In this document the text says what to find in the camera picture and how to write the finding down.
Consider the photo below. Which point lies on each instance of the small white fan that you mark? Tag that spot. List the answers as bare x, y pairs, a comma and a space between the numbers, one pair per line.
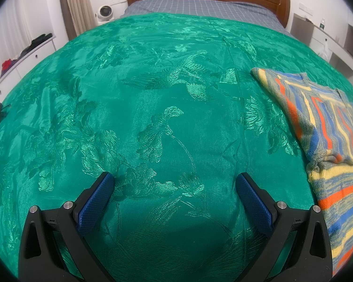
103, 14

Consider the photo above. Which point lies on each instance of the dark clothes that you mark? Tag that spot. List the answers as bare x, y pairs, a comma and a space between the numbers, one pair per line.
36, 44

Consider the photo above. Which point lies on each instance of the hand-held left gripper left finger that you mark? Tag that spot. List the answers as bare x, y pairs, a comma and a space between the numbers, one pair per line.
95, 202

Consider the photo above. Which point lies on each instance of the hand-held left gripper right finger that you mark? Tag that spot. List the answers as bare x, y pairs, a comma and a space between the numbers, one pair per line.
254, 202

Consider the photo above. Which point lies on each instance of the beige curtain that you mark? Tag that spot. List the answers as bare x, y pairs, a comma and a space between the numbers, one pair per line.
76, 6

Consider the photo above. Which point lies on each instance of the striped knit sweater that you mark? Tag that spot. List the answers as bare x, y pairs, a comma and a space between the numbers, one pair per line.
326, 117

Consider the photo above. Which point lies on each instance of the white drawer cabinet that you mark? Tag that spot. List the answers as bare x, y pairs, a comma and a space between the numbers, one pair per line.
32, 61

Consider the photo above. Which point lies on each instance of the grey checked bed sheet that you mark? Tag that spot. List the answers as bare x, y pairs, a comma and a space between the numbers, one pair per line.
208, 8

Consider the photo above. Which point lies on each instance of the red cloth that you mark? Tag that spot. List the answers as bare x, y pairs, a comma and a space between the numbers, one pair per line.
8, 64

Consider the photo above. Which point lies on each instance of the white bedside shelf unit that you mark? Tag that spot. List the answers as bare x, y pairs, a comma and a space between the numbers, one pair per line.
326, 36

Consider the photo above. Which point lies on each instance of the green floral blanket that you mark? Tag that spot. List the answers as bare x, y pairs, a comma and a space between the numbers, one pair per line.
164, 94

